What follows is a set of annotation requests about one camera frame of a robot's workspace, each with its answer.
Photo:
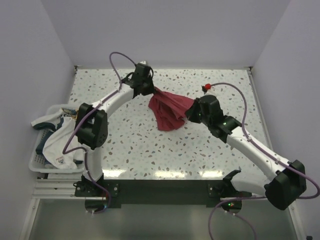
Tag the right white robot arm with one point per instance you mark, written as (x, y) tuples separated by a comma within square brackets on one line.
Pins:
[(286, 178)]

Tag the red tank top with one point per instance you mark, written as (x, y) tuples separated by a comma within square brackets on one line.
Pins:
[(169, 109)]

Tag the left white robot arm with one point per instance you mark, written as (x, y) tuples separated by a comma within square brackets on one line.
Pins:
[(92, 119)]

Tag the white navy tank top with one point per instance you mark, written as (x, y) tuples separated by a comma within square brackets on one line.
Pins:
[(62, 145)]

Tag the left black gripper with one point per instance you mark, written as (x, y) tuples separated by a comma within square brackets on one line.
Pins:
[(151, 89)]

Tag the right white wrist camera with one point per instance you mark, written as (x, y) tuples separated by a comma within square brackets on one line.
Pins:
[(208, 89)]

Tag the white plastic laundry basket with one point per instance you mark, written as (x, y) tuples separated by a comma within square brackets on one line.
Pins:
[(37, 160)]

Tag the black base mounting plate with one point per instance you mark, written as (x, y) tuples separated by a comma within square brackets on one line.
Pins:
[(113, 194)]

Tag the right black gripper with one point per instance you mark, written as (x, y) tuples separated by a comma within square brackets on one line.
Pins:
[(190, 113)]

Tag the colourful printed garment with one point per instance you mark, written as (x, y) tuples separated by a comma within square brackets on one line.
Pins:
[(70, 112)]

